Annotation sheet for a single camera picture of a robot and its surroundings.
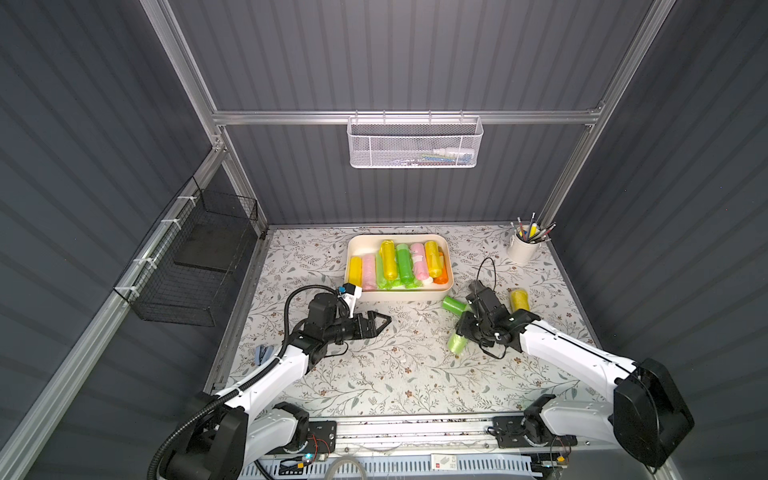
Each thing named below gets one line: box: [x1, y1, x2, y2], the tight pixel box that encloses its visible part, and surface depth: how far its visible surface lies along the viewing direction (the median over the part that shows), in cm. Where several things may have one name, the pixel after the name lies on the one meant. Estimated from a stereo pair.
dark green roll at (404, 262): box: [396, 243, 413, 286], surface depth 101 cm
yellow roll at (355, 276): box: [348, 256, 363, 287], surface depth 104 cm
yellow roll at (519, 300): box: [510, 289, 531, 314], surface depth 98 cm
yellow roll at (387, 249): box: [380, 239, 397, 280], surface depth 102 cm
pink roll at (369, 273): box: [363, 254, 377, 292], surface depth 104 cm
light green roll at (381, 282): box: [376, 251, 391, 290], surface depth 103 cm
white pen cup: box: [507, 232, 542, 265], surface depth 106 cm
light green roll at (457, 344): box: [448, 333, 468, 355], surface depth 87 cm
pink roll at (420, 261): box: [410, 242, 429, 281], surface depth 101 cm
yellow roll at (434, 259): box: [425, 240, 442, 279], surface depth 104 cm
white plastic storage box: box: [344, 234, 455, 302], surface depth 104 cm
